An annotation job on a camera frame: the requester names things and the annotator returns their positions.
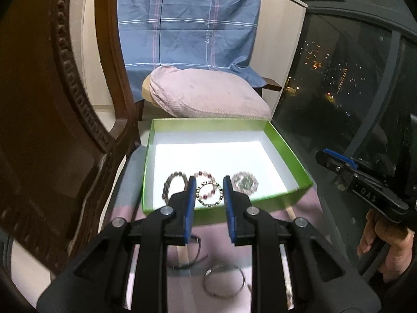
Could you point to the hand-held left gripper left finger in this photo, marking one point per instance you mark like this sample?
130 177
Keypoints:
190 208

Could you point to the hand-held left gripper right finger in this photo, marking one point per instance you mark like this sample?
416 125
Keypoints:
228 208

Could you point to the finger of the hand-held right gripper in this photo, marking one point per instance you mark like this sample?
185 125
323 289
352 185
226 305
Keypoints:
338 158
342 181

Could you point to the green silver pendant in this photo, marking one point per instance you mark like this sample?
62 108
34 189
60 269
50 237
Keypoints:
246 182

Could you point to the green cardboard box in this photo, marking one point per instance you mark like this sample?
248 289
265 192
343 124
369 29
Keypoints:
286 156

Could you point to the person's right hand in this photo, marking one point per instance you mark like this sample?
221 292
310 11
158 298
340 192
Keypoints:
395 244

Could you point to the black wrist watch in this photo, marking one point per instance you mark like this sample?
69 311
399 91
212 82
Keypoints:
198 243

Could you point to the pink checked cloth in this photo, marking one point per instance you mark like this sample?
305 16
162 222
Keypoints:
215 241

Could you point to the dark glass window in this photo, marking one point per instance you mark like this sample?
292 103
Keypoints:
325 120

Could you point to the silver bangle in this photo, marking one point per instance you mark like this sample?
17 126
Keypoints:
206 282

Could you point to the pink cushion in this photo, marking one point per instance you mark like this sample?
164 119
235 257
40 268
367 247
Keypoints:
211 91

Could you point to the carved brown wooden chair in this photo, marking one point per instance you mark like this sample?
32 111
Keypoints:
39 137

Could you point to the blue plaid cloth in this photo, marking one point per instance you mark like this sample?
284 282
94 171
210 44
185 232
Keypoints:
195 22

